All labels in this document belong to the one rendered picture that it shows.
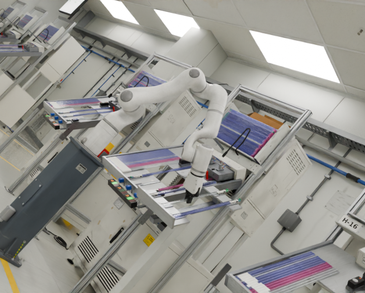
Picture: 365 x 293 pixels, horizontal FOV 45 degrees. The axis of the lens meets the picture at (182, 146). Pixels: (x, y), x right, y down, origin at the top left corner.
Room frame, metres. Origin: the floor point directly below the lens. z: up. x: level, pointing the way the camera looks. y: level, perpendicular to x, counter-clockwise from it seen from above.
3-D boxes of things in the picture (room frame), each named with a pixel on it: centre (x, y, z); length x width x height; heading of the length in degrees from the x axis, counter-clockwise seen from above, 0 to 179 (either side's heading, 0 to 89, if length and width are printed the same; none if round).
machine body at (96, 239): (3.27, -0.34, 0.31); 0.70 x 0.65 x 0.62; 39
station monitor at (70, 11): (6.84, 2.72, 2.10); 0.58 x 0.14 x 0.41; 39
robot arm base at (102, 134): (2.49, 0.38, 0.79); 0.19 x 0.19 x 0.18
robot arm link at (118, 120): (2.52, 0.37, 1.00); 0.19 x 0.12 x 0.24; 161
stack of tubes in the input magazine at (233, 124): (3.15, -0.28, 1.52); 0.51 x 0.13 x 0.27; 39
